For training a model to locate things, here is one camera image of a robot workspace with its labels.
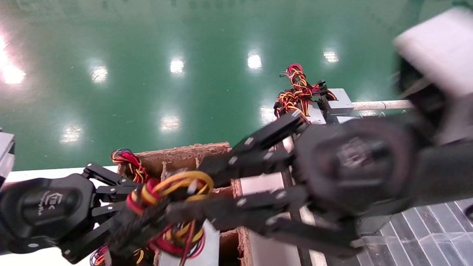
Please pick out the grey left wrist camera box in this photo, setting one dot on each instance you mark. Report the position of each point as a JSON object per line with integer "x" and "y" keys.
{"x": 5, "y": 151}

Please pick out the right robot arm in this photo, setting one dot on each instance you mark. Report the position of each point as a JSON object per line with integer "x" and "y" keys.
{"x": 451, "y": 166}

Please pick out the brown cardboard divider box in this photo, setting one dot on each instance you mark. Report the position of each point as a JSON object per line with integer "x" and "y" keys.
{"x": 184, "y": 155}

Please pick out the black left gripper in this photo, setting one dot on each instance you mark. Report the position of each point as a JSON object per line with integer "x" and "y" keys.
{"x": 44, "y": 210}

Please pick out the clear acrylic divider tray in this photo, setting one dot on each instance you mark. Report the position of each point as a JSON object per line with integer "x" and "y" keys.
{"x": 425, "y": 236}

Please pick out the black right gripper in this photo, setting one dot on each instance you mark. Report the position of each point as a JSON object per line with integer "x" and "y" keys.
{"x": 354, "y": 166}

